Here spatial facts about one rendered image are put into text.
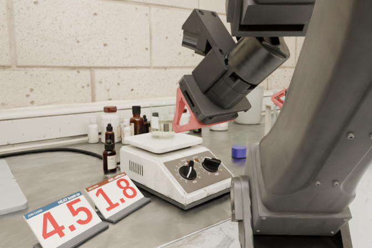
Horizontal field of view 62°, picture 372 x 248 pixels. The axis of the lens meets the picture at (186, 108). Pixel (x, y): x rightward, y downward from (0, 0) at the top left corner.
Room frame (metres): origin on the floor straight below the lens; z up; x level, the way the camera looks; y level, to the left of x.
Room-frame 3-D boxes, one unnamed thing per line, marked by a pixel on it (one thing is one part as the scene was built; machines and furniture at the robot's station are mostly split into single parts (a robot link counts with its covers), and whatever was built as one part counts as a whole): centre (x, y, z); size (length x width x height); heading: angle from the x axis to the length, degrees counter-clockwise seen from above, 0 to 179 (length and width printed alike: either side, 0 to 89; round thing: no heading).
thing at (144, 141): (0.61, 0.05, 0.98); 0.12 x 0.12 x 0.01; 43
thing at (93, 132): (0.92, 0.28, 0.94); 0.03 x 0.03 x 0.08
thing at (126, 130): (0.90, 0.18, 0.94); 0.03 x 0.03 x 0.07
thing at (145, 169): (0.59, 0.03, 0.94); 0.22 x 0.13 x 0.08; 43
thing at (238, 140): (0.77, -0.14, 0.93); 0.04 x 0.04 x 0.06
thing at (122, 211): (0.48, 0.11, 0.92); 0.09 x 0.06 x 0.04; 149
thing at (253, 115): (1.27, -0.25, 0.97); 0.18 x 0.13 x 0.15; 31
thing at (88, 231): (0.40, 0.16, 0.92); 0.09 x 0.06 x 0.04; 149
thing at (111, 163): (0.67, 0.17, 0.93); 0.03 x 0.03 x 0.07
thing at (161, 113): (0.61, 0.05, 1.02); 0.06 x 0.05 x 0.08; 172
